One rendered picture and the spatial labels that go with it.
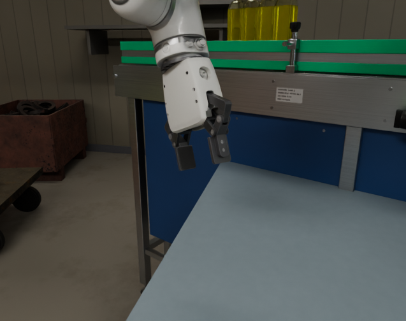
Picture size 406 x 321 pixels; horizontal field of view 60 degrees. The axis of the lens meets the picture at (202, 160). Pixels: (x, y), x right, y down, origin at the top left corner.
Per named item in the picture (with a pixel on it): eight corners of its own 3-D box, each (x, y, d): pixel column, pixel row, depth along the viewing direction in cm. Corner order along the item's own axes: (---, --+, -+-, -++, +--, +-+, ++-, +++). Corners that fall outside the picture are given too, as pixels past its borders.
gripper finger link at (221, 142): (233, 113, 50) (242, 158, 50) (220, 118, 53) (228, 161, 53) (216, 114, 48) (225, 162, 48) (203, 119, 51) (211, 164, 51)
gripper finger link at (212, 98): (228, 81, 49) (234, 120, 49) (196, 93, 55) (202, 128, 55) (222, 81, 48) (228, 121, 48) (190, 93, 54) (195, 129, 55)
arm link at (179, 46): (218, 35, 54) (222, 54, 54) (187, 56, 61) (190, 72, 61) (173, 31, 49) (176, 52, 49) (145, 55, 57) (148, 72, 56)
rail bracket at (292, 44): (300, 74, 96) (304, 21, 92) (289, 76, 91) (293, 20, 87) (287, 73, 99) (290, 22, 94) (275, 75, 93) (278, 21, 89)
